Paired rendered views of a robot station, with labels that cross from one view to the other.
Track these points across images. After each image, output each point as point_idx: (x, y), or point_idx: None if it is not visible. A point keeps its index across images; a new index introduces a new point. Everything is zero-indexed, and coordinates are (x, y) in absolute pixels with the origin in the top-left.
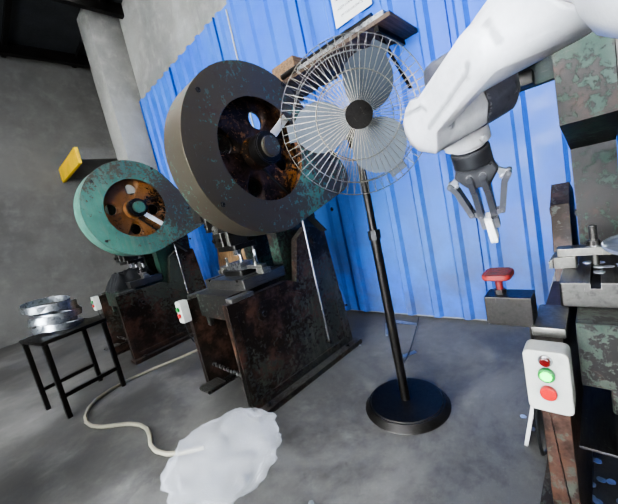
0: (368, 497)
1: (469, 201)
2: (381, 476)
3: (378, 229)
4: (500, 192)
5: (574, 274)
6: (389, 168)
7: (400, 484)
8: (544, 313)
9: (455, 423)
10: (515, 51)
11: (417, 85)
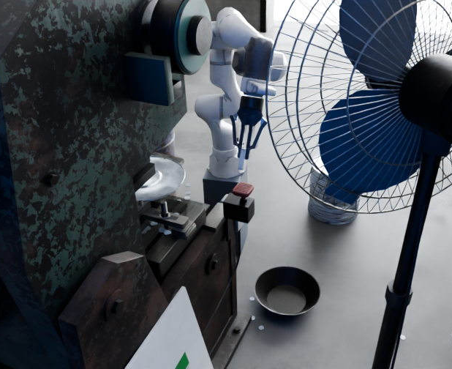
0: (358, 347)
1: (254, 138)
2: (353, 365)
3: (389, 286)
4: (238, 129)
5: (189, 215)
6: (357, 188)
7: (335, 360)
8: (219, 217)
9: None
10: None
11: (289, 62)
